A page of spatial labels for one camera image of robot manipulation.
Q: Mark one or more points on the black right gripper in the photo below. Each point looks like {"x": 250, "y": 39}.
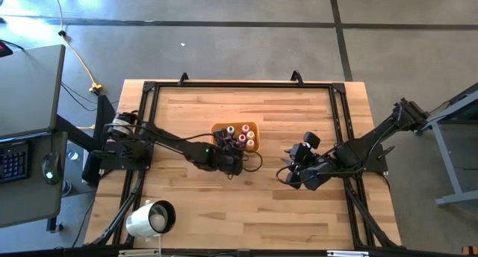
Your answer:
{"x": 317, "y": 171}

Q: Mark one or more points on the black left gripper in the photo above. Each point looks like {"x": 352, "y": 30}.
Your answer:
{"x": 231, "y": 161}

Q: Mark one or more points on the large green-cap dye bottle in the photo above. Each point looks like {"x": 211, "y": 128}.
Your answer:
{"x": 231, "y": 130}

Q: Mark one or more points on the large red-cap dye bottle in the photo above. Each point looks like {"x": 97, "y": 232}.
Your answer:
{"x": 245, "y": 128}
{"x": 242, "y": 137}

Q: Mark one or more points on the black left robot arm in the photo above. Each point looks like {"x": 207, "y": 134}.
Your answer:
{"x": 175, "y": 145}

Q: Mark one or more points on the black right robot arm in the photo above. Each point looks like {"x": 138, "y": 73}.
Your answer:
{"x": 373, "y": 135}

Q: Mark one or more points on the yellow-orange plastic bin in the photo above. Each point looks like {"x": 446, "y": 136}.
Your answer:
{"x": 220, "y": 125}

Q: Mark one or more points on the white cylindrical lamp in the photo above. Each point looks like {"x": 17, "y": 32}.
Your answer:
{"x": 140, "y": 221}

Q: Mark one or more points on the black desk leg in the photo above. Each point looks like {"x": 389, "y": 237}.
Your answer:
{"x": 106, "y": 111}

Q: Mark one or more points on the black computer mouse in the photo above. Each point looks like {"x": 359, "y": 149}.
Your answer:
{"x": 51, "y": 167}

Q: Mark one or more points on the grey office desk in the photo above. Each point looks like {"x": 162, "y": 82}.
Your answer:
{"x": 33, "y": 204}

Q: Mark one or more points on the grey flat panel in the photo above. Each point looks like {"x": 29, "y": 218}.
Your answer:
{"x": 30, "y": 89}

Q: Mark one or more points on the black backlit keyboard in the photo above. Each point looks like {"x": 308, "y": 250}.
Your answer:
{"x": 13, "y": 161}

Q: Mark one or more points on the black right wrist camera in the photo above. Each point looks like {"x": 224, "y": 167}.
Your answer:
{"x": 312, "y": 140}

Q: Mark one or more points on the black aluminium table frame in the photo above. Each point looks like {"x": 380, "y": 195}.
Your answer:
{"x": 242, "y": 84}

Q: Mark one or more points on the black frame hook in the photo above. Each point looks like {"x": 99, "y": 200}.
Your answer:
{"x": 297, "y": 77}
{"x": 183, "y": 77}

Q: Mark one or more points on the silver metal bracket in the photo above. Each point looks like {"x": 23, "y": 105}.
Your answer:
{"x": 347, "y": 254}
{"x": 138, "y": 253}

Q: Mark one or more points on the blue metal frame table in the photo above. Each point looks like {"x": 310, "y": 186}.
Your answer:
{"x": 447, "y": 163}

